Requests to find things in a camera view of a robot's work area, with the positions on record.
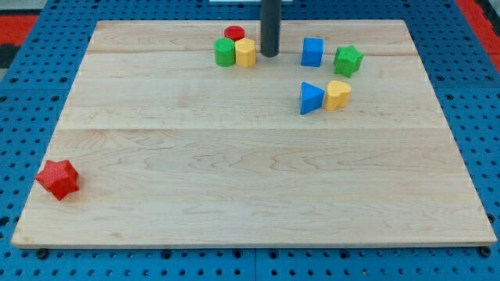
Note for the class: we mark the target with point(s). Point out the blue cube block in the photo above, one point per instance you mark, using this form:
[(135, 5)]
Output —
[(312, 51)]

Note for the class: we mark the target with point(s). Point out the green star block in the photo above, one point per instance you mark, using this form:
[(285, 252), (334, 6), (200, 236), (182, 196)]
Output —
[(347, 60)]

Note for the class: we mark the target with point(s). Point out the red star block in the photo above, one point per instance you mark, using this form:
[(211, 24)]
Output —
[(58, 178)]

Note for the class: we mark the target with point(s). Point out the blue triangle block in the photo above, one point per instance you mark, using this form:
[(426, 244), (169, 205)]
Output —
[(310, 98)]

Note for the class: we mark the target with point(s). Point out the wooden board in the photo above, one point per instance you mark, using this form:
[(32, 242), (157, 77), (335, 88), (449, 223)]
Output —
[(174, 151)]

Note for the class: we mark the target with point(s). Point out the yellow hexagon block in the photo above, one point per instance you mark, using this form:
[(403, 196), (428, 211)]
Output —
[(245, 51)]

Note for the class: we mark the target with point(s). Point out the green cylinder block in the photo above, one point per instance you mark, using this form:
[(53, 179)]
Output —
[(224, 51)]

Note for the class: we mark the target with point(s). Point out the yellow heart block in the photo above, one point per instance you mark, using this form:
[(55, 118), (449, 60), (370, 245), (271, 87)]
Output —
[(337, 95)]

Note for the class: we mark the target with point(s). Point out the red cylinder block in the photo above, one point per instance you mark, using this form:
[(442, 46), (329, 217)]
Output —
[(234, 32)]

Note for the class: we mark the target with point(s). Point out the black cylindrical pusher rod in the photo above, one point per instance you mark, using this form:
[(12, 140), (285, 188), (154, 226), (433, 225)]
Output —
[(270, 27)]

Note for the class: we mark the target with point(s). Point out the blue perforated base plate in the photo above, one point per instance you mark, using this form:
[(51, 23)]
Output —
[(36, 85)]

